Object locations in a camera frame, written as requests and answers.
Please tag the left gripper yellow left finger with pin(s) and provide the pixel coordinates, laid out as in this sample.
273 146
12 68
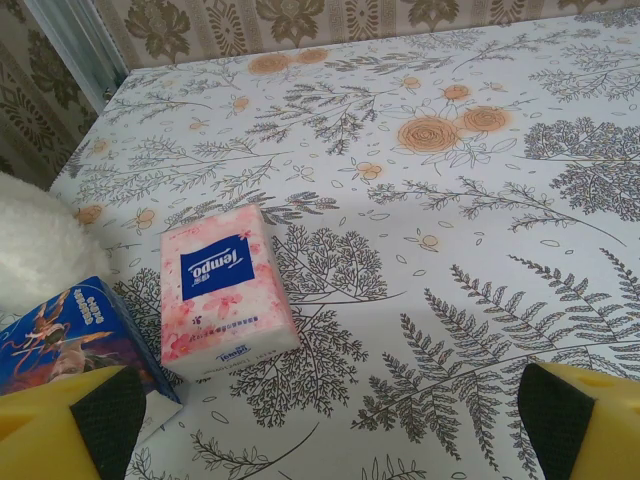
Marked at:
40 440

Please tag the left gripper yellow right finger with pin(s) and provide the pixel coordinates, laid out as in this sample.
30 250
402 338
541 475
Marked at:
600 435

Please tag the white teddy bear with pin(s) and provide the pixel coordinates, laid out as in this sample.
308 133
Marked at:
35 240

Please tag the pink Tempo tissue pack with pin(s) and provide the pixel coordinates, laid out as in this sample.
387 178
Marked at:
225 300

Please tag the aluminium corner post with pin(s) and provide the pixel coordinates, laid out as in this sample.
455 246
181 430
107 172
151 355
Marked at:
85 45

